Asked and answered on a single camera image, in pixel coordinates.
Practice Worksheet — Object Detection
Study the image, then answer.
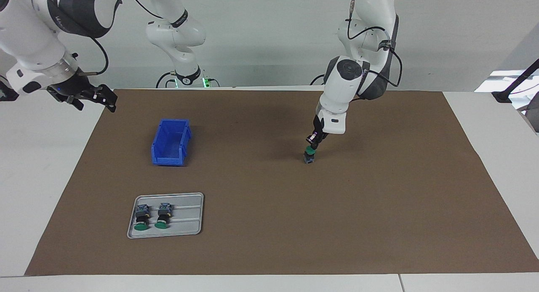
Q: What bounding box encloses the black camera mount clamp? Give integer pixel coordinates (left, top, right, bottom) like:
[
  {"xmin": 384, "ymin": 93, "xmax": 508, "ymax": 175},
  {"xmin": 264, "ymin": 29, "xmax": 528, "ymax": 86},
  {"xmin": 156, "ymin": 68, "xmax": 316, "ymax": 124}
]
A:
[
  {"xmin": 492, "ymin": 58, "xmax": 539, "ymax": 104},
  {"xmin": 0, "ymin": 75, "xmax": 20, "ymax": 101}
]

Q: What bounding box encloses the blue plastic storage bin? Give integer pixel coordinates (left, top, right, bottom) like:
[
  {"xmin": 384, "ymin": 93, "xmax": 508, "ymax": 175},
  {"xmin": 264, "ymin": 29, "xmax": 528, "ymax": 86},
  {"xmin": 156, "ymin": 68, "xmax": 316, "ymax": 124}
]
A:
[{"xmin": 151, "ymin": 119, "xmax": 192, "ymax": 167}]

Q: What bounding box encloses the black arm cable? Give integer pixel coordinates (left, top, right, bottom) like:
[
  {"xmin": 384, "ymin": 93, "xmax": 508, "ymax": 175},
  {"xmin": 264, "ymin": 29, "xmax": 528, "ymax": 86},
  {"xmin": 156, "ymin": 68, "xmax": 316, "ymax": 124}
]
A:
[
  {"xmin": 346, "ymin": 0, "xmax": 403, "ymax": 89},
  {"xmin": 78, "ymin": 0, "xmax": 165, "ymax": 76}
]

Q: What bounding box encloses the silver metal tray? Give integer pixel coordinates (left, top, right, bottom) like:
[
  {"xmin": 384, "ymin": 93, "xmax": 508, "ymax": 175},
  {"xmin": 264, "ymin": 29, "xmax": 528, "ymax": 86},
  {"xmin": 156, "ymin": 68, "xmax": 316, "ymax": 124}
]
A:
[{"xmin": 127, "ymin": 192, "xmax": 205, "ymax": 239}]

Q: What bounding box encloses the brown paper table mat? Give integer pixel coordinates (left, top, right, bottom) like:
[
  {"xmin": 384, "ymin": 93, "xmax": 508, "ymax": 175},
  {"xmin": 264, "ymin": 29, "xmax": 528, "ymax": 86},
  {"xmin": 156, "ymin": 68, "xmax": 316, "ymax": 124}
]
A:
[{"xmin": 24, "ymin": 88, "xmax": 539, "ymax": 276}]

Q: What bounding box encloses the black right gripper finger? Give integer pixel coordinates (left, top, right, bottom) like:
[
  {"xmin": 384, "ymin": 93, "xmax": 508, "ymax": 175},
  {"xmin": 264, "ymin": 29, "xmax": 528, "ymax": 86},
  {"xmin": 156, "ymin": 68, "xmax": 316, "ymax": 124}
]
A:
[
  {"xmin": 65, "ymin": 94, "xmax": 85, "ymax": 111},
  {"xmin": 93, "ymin": 85, "xmax": 118, "ymax": 113}
]

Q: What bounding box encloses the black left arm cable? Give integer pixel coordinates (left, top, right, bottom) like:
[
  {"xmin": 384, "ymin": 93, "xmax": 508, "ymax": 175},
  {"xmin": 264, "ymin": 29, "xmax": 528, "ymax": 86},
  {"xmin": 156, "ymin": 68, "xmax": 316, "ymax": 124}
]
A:
[{"xmin": 346, "ymin": 0, "xmax": 403, "ymax": 89}]

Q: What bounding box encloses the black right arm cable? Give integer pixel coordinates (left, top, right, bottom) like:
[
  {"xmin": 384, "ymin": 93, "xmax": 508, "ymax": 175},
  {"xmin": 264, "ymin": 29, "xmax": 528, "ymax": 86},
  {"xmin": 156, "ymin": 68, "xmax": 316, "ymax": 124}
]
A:
[{"xmin": 78, "ymin": 0, "xmax": 165, "ymax": 76}]

